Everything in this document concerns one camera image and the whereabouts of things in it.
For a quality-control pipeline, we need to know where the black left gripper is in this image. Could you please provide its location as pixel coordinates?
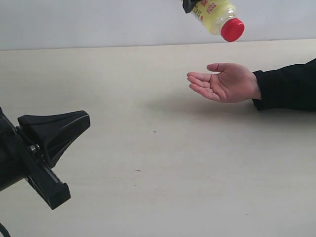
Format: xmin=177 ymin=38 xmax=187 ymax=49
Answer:
xmin=0 ymin=111 xmax=90 ymax=210

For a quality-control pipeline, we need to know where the yellow label bottle red cap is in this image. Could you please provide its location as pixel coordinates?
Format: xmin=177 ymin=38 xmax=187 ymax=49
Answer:
xmin=191 ymin=0 xmax=245 ymax=42

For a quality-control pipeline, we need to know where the black sleeved forearm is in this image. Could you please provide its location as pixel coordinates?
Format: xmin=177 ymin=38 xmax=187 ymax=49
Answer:
xmin=252 ymin=59 xmax=316 ymax=112

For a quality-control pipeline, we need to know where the person's open bare hand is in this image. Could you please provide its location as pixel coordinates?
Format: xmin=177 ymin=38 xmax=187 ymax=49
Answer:
xmin=187 ymin=63 xmax=261 ymax=103

